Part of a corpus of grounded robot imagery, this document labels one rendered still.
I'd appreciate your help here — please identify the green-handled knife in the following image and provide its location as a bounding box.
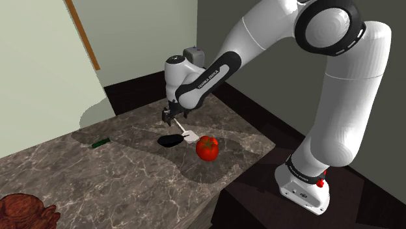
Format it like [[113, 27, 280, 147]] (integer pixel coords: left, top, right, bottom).
[[91, 129, 135, 150]]

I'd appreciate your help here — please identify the white spatula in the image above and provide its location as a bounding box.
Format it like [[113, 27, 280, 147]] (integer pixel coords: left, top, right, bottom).
[[174, 120, 200, 144]]

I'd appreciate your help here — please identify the brown wooden strip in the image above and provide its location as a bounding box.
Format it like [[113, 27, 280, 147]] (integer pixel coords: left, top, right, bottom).
[[64, 0, 102, 72]]

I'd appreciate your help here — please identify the red tomato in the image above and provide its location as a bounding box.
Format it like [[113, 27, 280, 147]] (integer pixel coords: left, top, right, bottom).
[[195, 135, 220, 162]]

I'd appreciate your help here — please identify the dark robot stand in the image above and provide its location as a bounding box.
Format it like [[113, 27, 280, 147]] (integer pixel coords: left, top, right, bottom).
[[210, 146, 406, 229]]

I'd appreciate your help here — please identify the black oval eggplant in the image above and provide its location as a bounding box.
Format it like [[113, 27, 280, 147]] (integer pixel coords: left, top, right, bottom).
[[157, 133, 185, 148]]

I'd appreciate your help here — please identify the brown carved wooden figure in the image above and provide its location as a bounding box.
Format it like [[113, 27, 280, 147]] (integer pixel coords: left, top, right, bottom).
[[0, 193, 61, 229]]

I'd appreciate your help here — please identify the small grey box appliance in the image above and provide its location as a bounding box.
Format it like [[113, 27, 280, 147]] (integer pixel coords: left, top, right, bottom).
[[183, 46, 206, 69]]

